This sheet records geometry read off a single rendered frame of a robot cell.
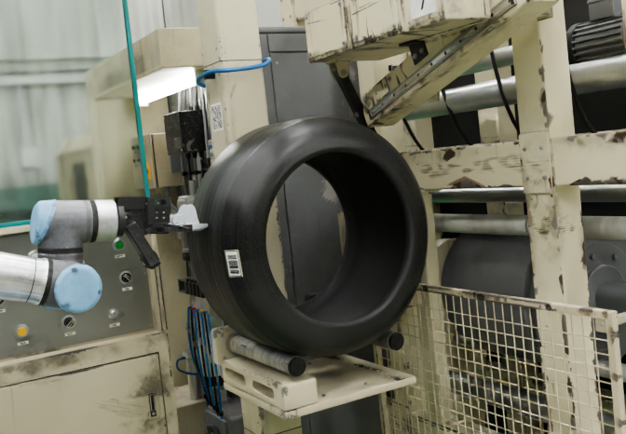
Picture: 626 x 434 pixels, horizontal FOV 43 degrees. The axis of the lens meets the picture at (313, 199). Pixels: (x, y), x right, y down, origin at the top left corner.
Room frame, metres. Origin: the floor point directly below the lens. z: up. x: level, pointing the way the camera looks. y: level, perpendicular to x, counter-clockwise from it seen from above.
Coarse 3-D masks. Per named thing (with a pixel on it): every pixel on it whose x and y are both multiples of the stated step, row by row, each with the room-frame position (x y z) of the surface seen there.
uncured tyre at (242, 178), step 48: (240, 144) 1.87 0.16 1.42; (288, 144) 1.77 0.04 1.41; (336, 144) 1.82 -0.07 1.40; (384, 144) 1.90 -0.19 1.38; (240, 192) 1.73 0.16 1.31; (336, 192) 2.17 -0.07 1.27; (384, 192) 2.11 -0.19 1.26; (192, 240) 1.86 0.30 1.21; (240, 240) 1.71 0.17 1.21; (384, 240) 2.14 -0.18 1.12; (240, 288) 1.72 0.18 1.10; (336, 288) 2.13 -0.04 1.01; (384, 288) 2.06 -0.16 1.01; (288, 336) 1.76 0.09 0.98; (336, 336) 1.80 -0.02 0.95
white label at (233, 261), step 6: (228, 252) 1.71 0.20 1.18; (234, 252) 1.70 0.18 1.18; (228, 258) 1.71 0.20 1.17; (234, 258) 1.70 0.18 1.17; (228, 264) 1.71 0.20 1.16; (234, 264) 1.70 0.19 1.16; (240, 264) 1.69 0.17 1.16; (228, 270) 1.71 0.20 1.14; (234, 270) 1.70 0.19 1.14; (240, 270) 1.69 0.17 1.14; (234, 276) 1.71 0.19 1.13; (240, 276) 1.69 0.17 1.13
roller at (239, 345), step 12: (240, 336) 2.05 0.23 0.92; (240, 348) 1.99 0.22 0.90; (252, 348) 1.94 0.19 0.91; (264, 348) 1.90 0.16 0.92; (276, 348) 1.88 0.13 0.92; (264, 360) 1.88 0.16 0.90; (276, 360) 1.82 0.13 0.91; (288, 360) 1.78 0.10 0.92; (300, 360) 1.77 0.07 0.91; (288, 372) 1.77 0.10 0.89; (300, 372) 1.77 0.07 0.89
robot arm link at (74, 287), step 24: (0, 264) 1.41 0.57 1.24; (24, 264) 1.43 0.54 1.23; (48, 264) 1.46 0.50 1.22; (72, 264) 1.48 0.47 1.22; (0, 288) 1.41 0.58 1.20; (24, 288) 1.42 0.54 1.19; (48, 288) 1.44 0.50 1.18; (72, 288) 1.45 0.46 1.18; (96, 288) 1.48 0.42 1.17; (72, 312) 1.47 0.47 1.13
